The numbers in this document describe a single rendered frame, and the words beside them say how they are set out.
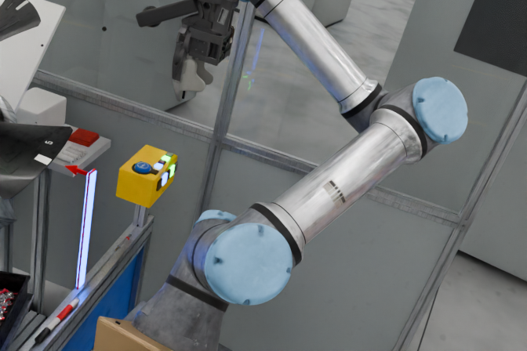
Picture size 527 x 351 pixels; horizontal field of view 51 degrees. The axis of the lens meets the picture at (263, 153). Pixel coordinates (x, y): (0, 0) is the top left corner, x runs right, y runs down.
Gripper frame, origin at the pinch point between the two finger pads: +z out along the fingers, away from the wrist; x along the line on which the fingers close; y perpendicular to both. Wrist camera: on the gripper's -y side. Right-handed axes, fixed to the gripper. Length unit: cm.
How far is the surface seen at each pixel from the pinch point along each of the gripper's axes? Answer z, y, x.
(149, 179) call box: 35.9, -11.0, 21.8
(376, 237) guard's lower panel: 61, 54, 70
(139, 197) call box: 42.1, -12.6, 21.5
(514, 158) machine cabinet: 70, 127, 208
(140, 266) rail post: 74, -13, 31
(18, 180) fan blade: 26.7, -27.5, -7.8
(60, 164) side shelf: 57, -49, 43
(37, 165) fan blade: 25.0, -26.4, -3.3
